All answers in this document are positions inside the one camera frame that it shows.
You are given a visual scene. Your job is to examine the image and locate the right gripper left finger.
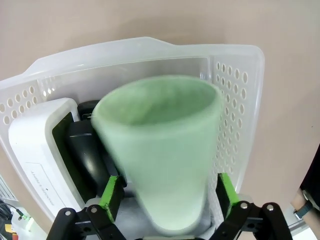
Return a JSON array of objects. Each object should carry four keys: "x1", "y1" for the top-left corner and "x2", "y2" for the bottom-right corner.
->
[{"x1": 48, "y1": 175, "x2": 127, "y2": 240}]

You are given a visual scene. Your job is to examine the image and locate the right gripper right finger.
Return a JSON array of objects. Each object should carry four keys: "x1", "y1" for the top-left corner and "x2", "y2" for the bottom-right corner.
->
[{"x1": 212, "y1": 171, "x2": 294, "y2": 240}]

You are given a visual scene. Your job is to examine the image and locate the black rounded plastic device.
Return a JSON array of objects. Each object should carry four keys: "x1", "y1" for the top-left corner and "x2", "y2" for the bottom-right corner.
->
[{"x1": 65, "y1": 121, "x2": 120, "y2": 198}]

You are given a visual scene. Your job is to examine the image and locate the light green plastic cup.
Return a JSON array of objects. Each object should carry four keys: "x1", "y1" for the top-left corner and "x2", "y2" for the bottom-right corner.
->
[{"x1": 90, "y1": 74, "x2": 225, "y2": 237}]

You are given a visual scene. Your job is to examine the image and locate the black cylindrical object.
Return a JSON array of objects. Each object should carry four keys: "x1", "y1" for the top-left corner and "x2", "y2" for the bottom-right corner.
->
[{"x1": 76, "y1": 99, "x2": 102, "y2": 123}]

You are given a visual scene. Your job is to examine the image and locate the white rectangular device box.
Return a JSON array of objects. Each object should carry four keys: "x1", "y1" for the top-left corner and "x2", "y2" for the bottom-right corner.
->
[{"x1": 8, "y1": 97, "x2": 88, "y2": 209}]

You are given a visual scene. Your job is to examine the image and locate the white perforated plastic basket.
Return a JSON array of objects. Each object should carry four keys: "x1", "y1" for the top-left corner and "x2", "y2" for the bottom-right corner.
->
[{"x1": 0, "y1": 36, "x2": 266, "y2": 226}]

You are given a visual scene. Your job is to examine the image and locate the person's left hand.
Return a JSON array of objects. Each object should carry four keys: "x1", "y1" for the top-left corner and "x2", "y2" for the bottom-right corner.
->
[{"x1": 291, "y1": 187, "x2": 307, "y2": 214}]

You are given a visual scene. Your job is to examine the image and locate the dark smartwatch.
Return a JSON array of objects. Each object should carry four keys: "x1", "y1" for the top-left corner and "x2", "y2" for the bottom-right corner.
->
[{"x1": 293, "y1": 199, "x2": 314, "y2": 219}]

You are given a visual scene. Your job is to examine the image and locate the person in blue sweater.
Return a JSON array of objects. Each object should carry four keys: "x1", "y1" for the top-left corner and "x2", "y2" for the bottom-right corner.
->
[{"x1": 298, "y1": 143, "x2": 320, "y2": 201}]

